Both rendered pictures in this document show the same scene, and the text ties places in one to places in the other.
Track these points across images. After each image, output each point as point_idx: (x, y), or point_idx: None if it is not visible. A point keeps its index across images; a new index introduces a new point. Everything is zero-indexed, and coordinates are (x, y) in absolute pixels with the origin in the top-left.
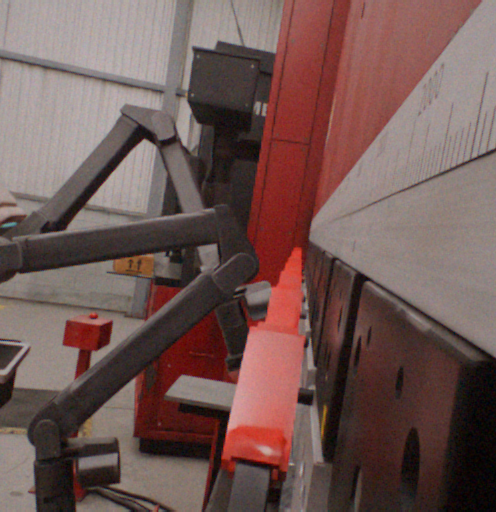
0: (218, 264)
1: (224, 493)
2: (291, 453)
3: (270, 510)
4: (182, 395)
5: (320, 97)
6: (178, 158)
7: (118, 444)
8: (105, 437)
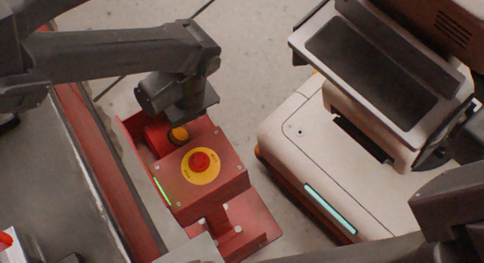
0: (28, 76)
1: (104, 241)
2: (19, 258)
3: (50, 249)
4: (191, 252)
5: None
6: (384, 253)
7: (148, 97)
8: (158, 88)
